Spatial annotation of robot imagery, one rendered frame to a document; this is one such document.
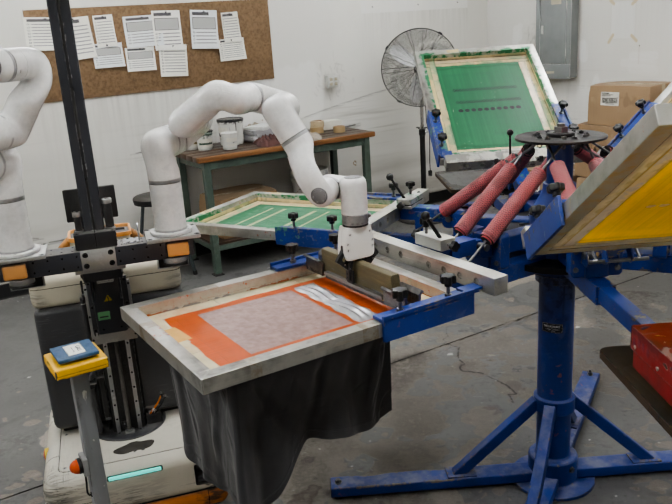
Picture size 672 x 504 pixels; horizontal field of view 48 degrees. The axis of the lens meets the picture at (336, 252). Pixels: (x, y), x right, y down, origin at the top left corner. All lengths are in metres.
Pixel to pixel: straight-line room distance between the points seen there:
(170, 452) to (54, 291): 0.71
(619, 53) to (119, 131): 3.95
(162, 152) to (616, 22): 4.93
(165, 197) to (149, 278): 0.68
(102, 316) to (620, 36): 4.95
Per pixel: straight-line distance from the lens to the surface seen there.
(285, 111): 2.09
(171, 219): 2.29
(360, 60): 6.69
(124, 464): 2.85
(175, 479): 2.86
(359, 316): 2.02
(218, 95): 2.12
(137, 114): 5.82
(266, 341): 1.92
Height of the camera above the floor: 1.71
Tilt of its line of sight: 17 degrees down
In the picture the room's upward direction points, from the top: 4 degrees counter-clockwise
